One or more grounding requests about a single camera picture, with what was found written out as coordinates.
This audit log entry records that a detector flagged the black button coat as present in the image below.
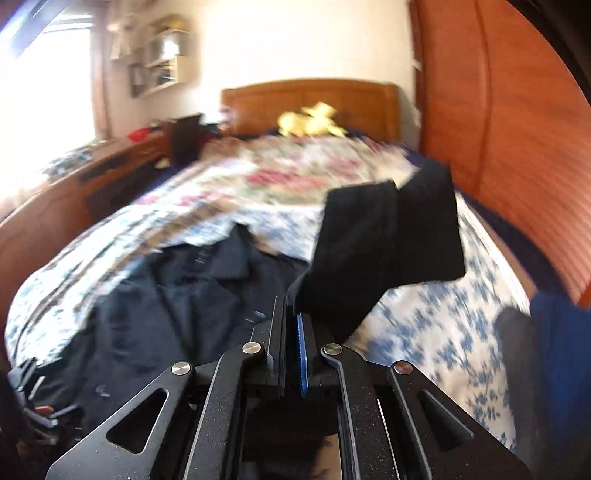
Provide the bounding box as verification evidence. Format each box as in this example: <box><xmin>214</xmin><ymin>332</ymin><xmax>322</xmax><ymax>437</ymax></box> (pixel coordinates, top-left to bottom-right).
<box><xmin>34</xmin><ymin>158</ymin><xmax>468</xmax><ymax>480</ymax></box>

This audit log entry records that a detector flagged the wooden headboard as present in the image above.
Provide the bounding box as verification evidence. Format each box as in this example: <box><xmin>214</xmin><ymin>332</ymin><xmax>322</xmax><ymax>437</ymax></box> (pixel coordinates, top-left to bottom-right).
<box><xmin>220</xmin><ymin>79</ymin><xmax>402</xmax><ymax>142</ymax></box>

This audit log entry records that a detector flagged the pink floral bedspread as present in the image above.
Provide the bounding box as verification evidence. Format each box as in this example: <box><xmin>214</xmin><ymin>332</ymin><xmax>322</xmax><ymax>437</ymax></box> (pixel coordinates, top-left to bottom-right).
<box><xmin>137</xmin><ymin>135</ymin><xmax>417</xmax><ymax>208</ymax></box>

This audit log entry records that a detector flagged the wooden louvered wardrobe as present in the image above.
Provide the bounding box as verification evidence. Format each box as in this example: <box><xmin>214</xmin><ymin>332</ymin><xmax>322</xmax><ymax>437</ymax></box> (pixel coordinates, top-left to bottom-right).
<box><xmin>410</xmin><ymin>1</ymin><xmax>590</xmax><ymax>307</ymax></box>

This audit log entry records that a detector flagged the wooden desk cabinet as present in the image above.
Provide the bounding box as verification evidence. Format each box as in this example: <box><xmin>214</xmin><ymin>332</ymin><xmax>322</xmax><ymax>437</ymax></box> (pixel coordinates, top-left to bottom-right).
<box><xmin>1</xmin><ymin>133</ymin><xmax>171</xmax><ymax>372</ymax></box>

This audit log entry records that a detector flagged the red bowl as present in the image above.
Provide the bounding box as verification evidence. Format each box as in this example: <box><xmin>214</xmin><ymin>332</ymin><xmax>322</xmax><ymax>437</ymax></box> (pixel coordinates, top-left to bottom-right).
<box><xmin>126</xmin><ymin>127</ymin><xmax>152</xmax><ymax>143</ymax></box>

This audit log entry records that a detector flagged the white wall shelf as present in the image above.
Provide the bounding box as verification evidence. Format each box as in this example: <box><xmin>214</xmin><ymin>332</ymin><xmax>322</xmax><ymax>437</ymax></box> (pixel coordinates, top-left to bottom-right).
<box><xmin>107</xmin><ymin>13</ymin><xmax>193</xmax><ymax>99</ymax></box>

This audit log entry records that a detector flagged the folded blue garment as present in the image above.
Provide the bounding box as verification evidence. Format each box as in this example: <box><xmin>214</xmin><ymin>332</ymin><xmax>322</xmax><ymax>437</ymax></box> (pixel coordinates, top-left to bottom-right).
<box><xmin>530</xmin><ymin>292</ymin><xmax>590</xmax><ymax>479</ymax></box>

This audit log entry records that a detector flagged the window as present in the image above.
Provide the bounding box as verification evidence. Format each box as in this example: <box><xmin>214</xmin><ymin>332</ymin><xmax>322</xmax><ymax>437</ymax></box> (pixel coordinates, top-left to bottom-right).
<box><xmin>1</xmin><ymin>12</ymin><xmax>96</xmax><ymax>201</ymax></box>

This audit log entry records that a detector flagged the person's left hand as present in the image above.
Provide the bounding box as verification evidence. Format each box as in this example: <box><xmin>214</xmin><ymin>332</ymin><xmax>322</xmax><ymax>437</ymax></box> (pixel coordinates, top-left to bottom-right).
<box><xmin>34</xmin><ymin>405</ymin><xmax>54</xmax><ymax>417</ymax></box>

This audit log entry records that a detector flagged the yellow plush toy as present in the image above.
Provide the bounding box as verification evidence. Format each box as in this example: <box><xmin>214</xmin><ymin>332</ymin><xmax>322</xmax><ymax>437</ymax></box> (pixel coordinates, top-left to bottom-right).
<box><xmin>277</xmin><ymin>102</ymin><xmax>346</xmax><ymax>138</ymax></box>

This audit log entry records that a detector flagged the blue floral white quilt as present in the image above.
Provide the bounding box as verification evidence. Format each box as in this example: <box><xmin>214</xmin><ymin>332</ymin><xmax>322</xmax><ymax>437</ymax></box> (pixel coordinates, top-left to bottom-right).
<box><xmin>4</xmin><ymin>161</ymin><xmax>532</xmax><ymax>451</ymax></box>

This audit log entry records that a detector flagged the folded grey garment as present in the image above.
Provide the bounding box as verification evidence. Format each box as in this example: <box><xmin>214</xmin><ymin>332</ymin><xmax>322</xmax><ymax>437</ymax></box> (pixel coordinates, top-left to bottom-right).
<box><xmin>495</xmin><ymin>307</ymin><xmax>548</xmax><ymax>470</ymax></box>

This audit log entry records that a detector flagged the dark wooden chair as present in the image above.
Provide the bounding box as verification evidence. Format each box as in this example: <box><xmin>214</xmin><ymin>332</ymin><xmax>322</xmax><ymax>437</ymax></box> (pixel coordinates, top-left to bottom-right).
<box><xmin>166</xmin><ymin>113</ymin><xmax>204</xmax><ymax>168</ymax></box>

